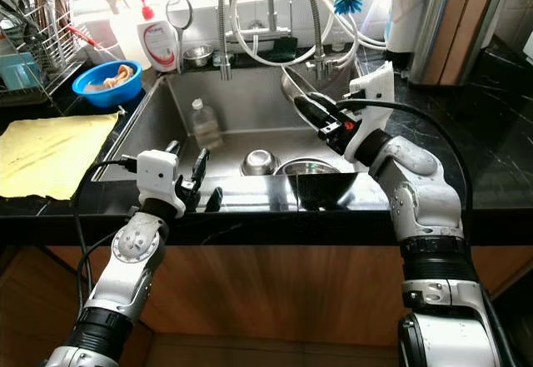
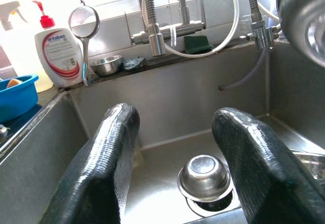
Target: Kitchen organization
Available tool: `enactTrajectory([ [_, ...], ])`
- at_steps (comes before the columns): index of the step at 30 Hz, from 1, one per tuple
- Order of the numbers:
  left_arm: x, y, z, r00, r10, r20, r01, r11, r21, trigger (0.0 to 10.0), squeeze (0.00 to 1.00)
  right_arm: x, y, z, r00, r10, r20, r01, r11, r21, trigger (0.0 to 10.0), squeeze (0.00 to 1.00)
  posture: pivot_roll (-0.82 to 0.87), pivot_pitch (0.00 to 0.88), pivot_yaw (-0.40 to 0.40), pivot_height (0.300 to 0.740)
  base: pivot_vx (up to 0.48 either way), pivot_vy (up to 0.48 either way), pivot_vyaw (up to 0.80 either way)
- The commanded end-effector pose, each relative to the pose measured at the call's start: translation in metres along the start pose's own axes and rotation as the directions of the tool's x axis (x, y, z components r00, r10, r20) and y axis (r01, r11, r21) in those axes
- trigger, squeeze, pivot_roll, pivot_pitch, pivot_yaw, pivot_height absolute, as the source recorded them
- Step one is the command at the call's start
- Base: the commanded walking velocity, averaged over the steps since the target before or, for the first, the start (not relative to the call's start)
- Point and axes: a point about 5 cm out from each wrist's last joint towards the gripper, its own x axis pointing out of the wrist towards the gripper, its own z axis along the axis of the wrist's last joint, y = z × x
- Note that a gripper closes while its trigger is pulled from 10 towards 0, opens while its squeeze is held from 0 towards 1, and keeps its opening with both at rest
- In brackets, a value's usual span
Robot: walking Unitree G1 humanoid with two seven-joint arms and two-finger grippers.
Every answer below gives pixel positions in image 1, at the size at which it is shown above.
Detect tall steel cylinder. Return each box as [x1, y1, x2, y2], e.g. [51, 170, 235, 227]
[408, 0, 455, 85]

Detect white jug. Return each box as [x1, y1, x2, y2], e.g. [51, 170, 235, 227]
[383, 0, 426, 54]

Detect steel wire dish rack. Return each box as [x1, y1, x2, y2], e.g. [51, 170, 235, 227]
[0, 0, 84, 102]

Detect brown wooden cabinet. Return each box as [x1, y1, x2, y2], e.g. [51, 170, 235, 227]
[0, 242, 533, 367]

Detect small round wire strainer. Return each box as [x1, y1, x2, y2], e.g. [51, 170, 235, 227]
[167, 0, 195, 52]

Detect stainless steel sink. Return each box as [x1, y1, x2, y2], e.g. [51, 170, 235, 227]
[92, 57, 384, 214]

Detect white red-pump soap bottle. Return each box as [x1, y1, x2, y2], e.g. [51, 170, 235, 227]
[136, 0, 182, 73]

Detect white plastic container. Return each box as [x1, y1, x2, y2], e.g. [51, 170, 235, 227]
[518, 27, 533, 62]

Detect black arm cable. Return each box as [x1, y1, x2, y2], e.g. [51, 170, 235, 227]
[336, 97, 476, 243]
[72, 157, 138, 301]

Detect small steel cup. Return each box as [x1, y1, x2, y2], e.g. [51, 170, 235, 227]
[183, 45, 215, 67]

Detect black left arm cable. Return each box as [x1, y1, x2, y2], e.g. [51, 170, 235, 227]
[72, 157, 138, 301]

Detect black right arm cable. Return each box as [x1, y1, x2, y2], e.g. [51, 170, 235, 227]
[336, 97, 476, 243]

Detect white flexible hose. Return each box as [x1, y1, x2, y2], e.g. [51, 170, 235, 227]
[229, 0, 384, 68]

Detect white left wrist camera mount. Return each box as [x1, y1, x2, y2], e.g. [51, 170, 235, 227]
[136, 149, 184, 206]

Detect blue plastic bowl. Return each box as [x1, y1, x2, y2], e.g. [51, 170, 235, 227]
[72, 60, 142, 107]

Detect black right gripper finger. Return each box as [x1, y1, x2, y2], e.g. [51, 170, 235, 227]
[298, 97, 331, 131]
[302, 89, 336, 117]

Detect teal plastic box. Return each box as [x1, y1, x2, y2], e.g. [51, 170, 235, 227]
[0, 52, 42, 91]

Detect small steel bowl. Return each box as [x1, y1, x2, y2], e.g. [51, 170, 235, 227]
[240, 149, 280, 176]

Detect red-handled utensil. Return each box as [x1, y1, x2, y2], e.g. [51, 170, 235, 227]
[64, 24, 101, 50]

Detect wide shallow steel bowl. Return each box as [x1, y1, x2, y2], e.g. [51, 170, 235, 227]
[273, 157, 338, 176]

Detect yellow cloth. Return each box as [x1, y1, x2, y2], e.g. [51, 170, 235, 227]
[0, 112, 119, 200]

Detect chrome spring faucet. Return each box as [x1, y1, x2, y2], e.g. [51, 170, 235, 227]
[217, 0, 234, 81]

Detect chrome mixer tap grey hose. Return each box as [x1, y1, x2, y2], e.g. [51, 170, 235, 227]
[242, 0, 330, 77]

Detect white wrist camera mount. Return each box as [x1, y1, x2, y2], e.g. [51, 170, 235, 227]
[346, 61, 396, 156]
[136, 149, 184, 206]

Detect clear plastic bottle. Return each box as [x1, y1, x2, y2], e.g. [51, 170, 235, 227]
[190, 98, 224, 150]

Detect beige sponge cloth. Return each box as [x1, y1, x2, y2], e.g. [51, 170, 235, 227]
[92, 64, 137, 92]

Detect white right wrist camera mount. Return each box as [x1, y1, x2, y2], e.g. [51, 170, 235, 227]
[346, 61, 396, 156]

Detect shiny deep steel bowl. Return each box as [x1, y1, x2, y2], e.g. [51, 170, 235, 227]
[281, 67, 313, 110]

